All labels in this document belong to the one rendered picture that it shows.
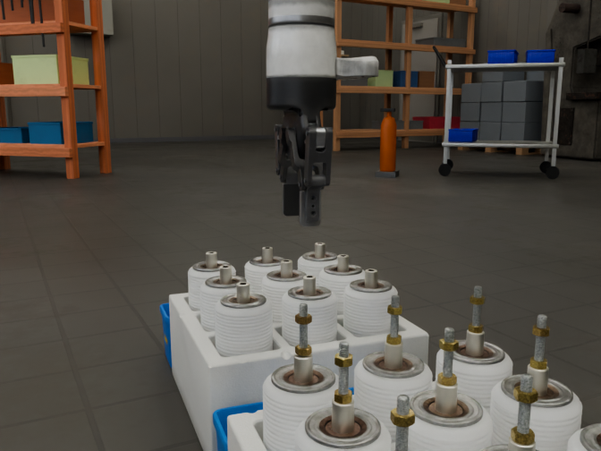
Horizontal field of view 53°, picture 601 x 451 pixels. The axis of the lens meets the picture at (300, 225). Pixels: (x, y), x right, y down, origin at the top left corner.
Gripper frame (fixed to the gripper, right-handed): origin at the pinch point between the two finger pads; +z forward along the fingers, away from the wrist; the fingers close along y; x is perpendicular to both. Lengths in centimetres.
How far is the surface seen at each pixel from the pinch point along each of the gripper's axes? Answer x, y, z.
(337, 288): 20, -40, 22
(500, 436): 19.8, 11.3, 24.5
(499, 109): 467, -636, -15
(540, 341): 24.2, 11.1, 14.0
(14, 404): -41, -56, 46
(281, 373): -1.8, -1.5, 19.9
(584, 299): 114, -79, 45
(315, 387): 0.9, 3.2, 20.0
